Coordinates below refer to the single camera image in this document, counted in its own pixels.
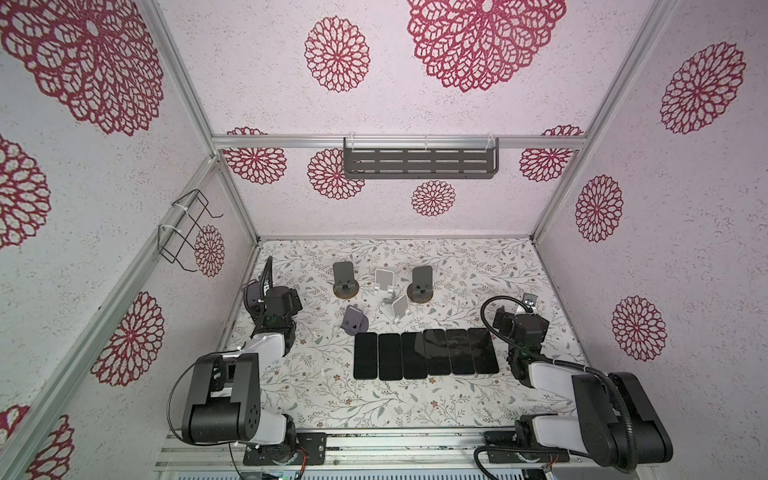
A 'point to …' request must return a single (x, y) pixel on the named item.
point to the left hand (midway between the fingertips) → (273, 302)
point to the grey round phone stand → (252, 293)
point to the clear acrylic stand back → (384, 281)
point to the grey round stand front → (354, 321)
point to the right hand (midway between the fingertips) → (522, 308)
